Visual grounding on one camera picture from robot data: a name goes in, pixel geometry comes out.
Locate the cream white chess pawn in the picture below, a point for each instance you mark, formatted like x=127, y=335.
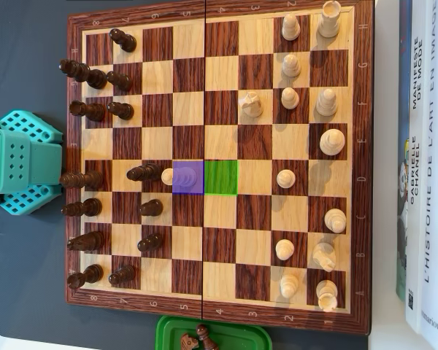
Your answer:
x=291, y=66
x=286, y=178
x=284, y=249
x=290, y=98
x=168, y=176
x=289, y=285
x=291, y=27

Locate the turquoise robot arm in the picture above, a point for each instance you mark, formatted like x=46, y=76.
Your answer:
x=40, y=160

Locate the dark brown chess bishop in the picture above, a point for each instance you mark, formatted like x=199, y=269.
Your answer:
x=87, y=208
x=146, y=172

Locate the dark brown chess pawn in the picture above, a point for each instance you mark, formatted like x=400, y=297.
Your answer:
x=120, y=81
x=152, y=208
x=121, y=110
x=124, y=40
x=151, y=242
x=202, y=332
x=123, y=274

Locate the cream white chess knight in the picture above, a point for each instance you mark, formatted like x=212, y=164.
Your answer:
x=251, y=104
x=324, y=256

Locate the cream white chess king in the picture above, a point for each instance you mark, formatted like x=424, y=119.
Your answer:
x=332, y=142

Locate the cream white chess bishop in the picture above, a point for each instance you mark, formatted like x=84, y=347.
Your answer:
x=335, y=219
x=326, y=103

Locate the dark brown chess queen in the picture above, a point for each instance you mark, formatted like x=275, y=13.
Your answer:
x=87, y=179

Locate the dark brown chess rook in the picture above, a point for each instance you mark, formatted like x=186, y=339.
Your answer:
x=91, y=111
x=89, y=274

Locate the dark brown chess knight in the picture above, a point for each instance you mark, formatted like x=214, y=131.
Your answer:
x=188, y=342
x=91, y=240

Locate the cream white chess rook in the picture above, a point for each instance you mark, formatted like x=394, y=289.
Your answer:
x=329, y=22
x=327, y=294

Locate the wooden chessboard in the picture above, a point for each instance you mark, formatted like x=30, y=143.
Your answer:
x=222, y=237

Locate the green plastic tray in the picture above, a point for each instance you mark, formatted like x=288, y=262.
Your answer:
x=241, y=339

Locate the blue illustrated book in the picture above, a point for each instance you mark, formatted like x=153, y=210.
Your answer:
x=403, y=109

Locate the white Gabrielle Chanel book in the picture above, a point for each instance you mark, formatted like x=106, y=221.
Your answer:
x=416, y=218

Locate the dark grey desk mat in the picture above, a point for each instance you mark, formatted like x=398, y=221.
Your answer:
x=29, y=54

